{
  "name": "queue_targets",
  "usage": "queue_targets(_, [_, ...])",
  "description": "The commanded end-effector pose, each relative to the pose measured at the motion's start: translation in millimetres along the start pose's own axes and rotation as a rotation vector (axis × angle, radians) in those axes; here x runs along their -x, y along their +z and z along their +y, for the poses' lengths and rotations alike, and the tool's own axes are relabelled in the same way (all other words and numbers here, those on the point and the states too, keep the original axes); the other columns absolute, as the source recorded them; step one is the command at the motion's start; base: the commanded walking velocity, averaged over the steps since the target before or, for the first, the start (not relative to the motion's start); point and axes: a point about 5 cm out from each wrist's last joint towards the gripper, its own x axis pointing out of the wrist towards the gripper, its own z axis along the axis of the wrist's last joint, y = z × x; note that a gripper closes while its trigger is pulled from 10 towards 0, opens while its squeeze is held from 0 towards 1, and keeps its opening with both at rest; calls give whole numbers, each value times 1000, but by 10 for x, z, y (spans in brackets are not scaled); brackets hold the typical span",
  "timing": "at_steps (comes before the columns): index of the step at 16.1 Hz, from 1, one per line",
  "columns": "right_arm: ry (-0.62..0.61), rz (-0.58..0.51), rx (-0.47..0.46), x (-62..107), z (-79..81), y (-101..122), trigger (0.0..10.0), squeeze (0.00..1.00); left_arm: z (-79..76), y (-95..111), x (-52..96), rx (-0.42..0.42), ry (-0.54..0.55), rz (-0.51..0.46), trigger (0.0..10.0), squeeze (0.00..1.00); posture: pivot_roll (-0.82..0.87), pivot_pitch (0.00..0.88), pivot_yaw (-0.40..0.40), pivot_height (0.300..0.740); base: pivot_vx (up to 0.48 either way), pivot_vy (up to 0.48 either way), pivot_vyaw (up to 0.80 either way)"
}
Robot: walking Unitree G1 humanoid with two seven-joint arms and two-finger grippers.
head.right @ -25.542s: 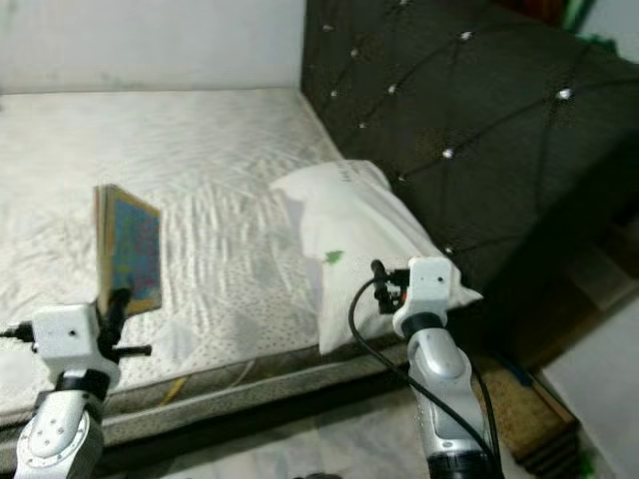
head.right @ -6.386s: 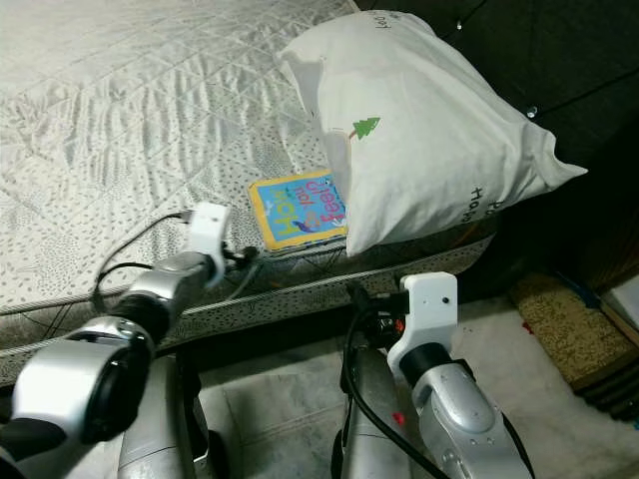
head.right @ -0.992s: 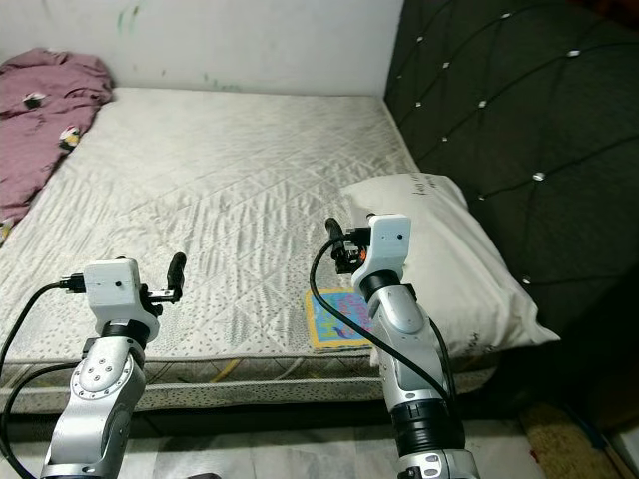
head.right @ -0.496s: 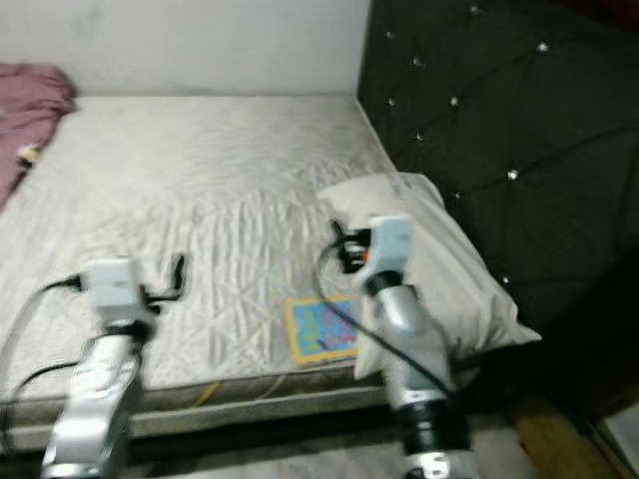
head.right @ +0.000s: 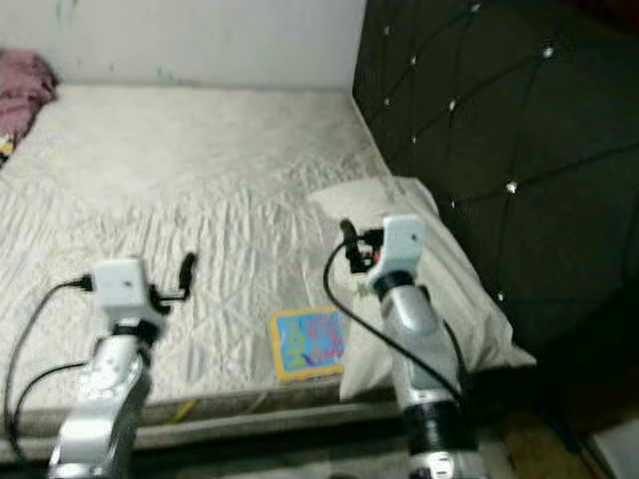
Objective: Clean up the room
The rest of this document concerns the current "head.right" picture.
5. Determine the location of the white quilted mattress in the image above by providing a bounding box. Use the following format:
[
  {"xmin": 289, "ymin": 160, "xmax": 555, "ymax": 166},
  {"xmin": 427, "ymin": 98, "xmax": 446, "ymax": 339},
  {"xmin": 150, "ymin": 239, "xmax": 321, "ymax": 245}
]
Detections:
[{"xmin": 0, "ymin": 85, "xmax": 540, "ymax": 465}]

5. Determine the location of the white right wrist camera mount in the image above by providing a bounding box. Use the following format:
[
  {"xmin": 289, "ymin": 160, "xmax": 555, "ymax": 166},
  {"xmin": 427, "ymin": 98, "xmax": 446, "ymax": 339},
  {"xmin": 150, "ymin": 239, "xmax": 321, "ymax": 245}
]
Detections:
[{"xmin": 379, "ymin": 215, "xmax": 428, "ymax": 282}]

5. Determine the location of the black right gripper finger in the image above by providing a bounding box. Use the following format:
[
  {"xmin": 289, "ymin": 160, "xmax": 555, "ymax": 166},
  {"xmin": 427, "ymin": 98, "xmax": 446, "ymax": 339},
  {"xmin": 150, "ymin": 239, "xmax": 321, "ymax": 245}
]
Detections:
[{"xmin": 338, "ymin": 219, "xmax": 361, "ymax": 275}]

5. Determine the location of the purple cartoon print blanket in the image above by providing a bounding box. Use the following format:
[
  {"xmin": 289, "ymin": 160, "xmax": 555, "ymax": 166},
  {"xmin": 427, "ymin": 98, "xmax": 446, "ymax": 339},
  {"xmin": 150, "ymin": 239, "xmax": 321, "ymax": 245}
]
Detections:
[{"xmin": 0, "ymin": 50, "xmax": 58, "ymax": 161}]

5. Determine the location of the yellow blue children's book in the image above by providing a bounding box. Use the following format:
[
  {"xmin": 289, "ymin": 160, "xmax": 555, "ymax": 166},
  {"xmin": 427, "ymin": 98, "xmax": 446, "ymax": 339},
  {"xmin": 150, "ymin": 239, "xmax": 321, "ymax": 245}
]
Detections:
[{"xmin": 270, "ymin": 307, "xmax": 348, "ymax": 383}]

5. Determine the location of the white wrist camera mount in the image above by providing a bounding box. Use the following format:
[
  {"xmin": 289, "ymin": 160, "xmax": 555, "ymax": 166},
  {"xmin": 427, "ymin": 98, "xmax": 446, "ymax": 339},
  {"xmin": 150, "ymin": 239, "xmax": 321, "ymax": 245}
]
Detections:
[
  {"xmin": 379, "ymin": 215, "xmax": 428, "ymax": 282},
  {"xmin": 92, "ymin": 259, "xmax": 169, "ymax": 335}
]

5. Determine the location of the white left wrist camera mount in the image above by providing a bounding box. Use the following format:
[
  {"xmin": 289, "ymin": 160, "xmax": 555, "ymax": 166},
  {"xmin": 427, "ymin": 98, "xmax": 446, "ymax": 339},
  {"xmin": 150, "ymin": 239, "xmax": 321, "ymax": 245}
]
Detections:
[{"xmin": 92, "ymin": 259, "xmax": 169, "ymax": 335}]

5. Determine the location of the black tufted headboard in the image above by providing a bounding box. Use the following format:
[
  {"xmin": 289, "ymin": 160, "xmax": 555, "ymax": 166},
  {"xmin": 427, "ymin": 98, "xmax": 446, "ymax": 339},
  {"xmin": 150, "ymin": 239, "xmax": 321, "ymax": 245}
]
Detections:
[{"xmin": 351, "ymin": 0, "xmax": 639, "ymax": 350}]

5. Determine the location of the white pillow with green tree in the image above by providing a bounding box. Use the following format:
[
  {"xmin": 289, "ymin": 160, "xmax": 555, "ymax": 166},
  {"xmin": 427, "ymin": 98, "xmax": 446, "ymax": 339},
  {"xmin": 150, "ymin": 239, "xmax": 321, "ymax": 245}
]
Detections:
[{"xmin": 307, "ymin": 177, "xmax": 538, "ymax": 403}]

